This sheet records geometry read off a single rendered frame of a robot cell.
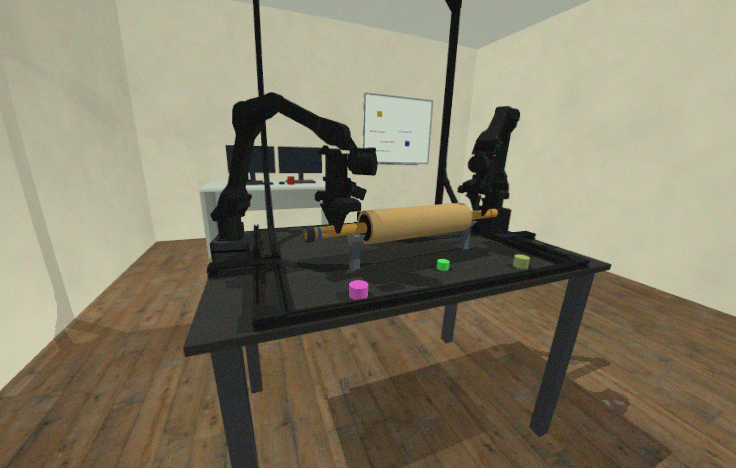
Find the yellow-orange bar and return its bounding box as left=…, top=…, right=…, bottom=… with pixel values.
left=303, top=203, right=498, bottom=245

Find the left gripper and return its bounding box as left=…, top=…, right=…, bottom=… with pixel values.
left=457, top=172, right=509, bottom=216

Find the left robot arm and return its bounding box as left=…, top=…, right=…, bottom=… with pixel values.
left=462, top=106, right=520, bottom=193

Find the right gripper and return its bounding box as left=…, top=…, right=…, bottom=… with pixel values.
left=315, top=173, right=361, bottom=233

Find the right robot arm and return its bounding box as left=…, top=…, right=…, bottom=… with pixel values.
left=210, top=92, right=378, bottom=241

